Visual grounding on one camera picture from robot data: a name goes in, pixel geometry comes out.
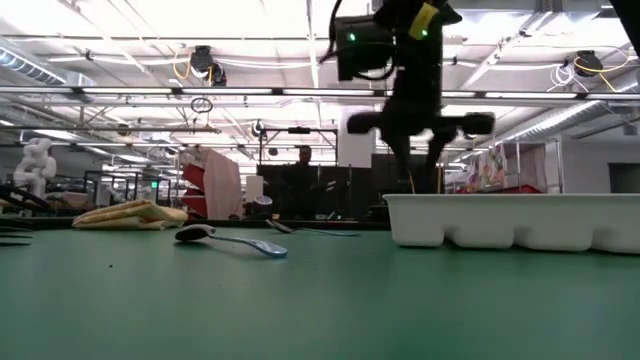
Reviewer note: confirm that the white pillar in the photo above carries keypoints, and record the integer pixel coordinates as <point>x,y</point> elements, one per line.
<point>357,150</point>

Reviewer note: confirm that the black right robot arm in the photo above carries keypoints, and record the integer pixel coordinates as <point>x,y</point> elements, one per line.
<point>390,10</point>

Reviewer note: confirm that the white cloth over red cart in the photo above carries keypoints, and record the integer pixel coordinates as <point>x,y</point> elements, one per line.
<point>222,185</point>

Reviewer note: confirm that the black equipment rack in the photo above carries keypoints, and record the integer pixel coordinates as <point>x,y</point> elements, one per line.
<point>382,175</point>

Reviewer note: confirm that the white robot figure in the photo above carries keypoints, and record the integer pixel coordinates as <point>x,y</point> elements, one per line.
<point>35,167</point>

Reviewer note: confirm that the green table mat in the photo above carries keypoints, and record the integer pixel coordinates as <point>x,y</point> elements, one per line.
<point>350,325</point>

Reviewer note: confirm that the black stand frame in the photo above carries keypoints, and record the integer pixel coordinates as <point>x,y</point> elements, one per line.
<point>299,130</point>

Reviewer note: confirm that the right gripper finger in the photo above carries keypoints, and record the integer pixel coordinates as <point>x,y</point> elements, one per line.
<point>404,165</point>
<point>434,165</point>

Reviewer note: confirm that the folded yellow cloth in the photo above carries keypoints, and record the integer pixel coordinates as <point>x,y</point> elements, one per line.
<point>135,212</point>

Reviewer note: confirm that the silver air duct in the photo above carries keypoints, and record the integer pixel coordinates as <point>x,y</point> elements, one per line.
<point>575,117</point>
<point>30,67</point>

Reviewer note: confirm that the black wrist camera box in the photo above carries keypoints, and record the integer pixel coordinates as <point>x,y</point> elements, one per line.
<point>362,50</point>

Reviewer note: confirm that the white cutlery tray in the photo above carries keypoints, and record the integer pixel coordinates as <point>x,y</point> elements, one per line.
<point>500,220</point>

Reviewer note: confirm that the red bin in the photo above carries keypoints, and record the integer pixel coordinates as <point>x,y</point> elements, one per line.
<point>520,189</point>

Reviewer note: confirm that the person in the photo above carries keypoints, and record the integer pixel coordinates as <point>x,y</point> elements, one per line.
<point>302,185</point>

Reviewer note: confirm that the yellow tape tag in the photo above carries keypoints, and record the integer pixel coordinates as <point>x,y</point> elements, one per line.
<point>422,20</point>

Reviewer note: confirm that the clear plastic bag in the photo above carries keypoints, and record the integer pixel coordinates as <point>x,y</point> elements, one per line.
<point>487,167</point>

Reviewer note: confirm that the white box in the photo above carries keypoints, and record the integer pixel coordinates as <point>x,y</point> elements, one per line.
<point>254,185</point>

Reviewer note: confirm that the black desk partition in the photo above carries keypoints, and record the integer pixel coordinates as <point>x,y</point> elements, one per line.
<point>340,190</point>

